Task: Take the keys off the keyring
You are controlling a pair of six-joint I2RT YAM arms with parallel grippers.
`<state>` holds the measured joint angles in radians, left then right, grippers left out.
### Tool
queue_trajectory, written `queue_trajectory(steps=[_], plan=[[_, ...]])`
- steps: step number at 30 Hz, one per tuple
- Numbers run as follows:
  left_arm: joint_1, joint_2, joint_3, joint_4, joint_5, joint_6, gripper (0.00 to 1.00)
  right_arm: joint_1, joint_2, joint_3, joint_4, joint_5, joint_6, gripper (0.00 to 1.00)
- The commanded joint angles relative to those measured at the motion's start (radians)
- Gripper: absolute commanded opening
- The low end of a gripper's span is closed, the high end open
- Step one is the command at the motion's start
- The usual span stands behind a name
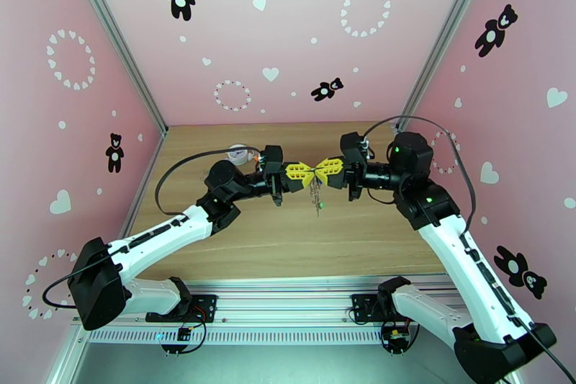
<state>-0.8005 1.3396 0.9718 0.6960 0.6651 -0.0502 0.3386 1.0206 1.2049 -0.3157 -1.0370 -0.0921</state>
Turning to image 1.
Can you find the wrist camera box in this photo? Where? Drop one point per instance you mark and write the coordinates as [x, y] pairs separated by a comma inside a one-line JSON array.
[[353, 146], [272, 157]]

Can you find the aluminium table edge rail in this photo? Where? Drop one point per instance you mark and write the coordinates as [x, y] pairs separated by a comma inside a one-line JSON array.
[[148, 171]]

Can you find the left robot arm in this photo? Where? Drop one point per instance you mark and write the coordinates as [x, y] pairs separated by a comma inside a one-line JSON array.
[[157, 238]]

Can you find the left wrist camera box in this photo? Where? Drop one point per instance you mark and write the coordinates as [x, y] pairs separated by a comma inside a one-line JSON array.
[[272, 157]]

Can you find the white alarm clock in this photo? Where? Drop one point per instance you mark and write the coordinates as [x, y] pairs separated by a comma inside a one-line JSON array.
[[238, 155]]

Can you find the aluminium corner post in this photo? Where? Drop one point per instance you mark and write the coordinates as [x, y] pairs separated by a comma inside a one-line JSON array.
[[116, 36], [443, 36]]

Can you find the aluminium mounting rail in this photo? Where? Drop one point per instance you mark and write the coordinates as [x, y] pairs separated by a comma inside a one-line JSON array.
[[288, 301]]

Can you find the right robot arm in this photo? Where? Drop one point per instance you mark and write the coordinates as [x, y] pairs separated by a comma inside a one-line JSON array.
[[472, 270]]

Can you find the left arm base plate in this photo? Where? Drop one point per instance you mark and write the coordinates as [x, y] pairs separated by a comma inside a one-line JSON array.
[[207, 306]]

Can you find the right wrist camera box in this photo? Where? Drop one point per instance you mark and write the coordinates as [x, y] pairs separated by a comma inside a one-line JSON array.
[[353, 146]]

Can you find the grey steel platform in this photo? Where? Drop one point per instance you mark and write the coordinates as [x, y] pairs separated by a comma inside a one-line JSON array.
[[288, 364]]

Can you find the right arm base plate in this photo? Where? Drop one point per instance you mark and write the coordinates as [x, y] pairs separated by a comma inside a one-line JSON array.
[[360, 306]]

